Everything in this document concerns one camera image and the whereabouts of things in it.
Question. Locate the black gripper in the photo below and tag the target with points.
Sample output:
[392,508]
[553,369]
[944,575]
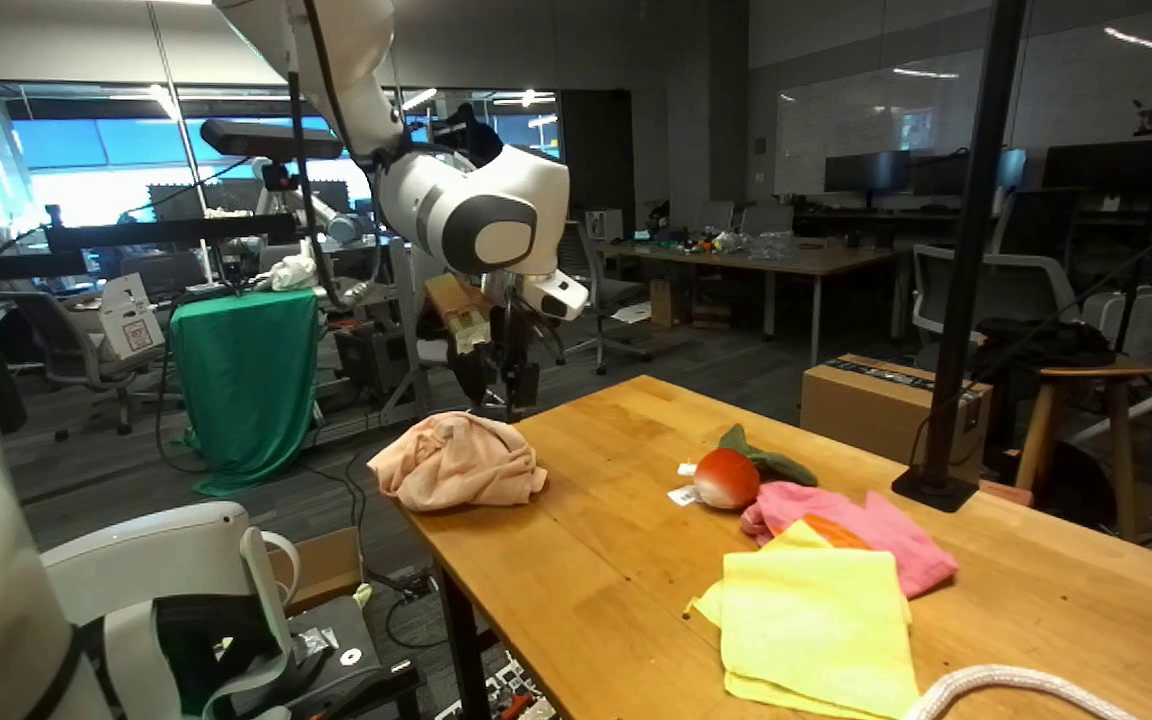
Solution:
[507,360]

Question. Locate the light pink garment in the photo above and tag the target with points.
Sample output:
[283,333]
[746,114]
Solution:
[459,463]

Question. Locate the red radish plush toy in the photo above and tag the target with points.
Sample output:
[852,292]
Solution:
[735,472]

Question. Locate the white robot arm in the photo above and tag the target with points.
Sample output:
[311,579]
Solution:
[488,212]

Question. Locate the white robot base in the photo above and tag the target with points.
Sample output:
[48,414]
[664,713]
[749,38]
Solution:
[160,617]

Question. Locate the white office chair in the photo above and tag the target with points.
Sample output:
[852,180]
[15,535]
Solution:
[613,310]

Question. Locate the background wooden desk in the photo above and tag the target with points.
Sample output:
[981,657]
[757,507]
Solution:
[814,260]

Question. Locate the green draped cloth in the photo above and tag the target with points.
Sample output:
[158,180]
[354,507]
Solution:
[249,382]

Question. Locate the cardboard box on floor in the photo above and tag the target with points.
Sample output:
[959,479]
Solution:
[886,405]

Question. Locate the yellow cloth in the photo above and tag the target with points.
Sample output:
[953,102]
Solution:
[814,628]

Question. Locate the black vertical pole stand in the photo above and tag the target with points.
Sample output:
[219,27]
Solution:
[930,479]

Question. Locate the bright pink cloth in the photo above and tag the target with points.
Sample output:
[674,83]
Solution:
[874,521]

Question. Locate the wooden stool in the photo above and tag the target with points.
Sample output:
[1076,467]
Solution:
[1076,452]

